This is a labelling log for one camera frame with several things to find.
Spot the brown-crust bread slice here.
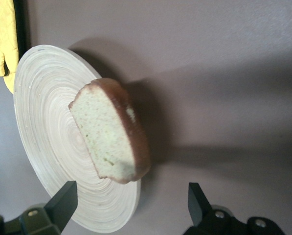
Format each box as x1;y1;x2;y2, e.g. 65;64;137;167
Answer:
67;77;152;185

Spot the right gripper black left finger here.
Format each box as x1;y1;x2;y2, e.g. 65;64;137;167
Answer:
18;181;78;235

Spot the round wooden plate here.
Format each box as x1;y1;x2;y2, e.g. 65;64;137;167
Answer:
13;44;142;234

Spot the yellow quilted oven mitt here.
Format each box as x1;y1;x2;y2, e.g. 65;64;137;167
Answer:
0;0;20;77
2;70;18;95

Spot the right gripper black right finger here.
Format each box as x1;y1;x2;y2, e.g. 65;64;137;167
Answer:
184;182;249;235

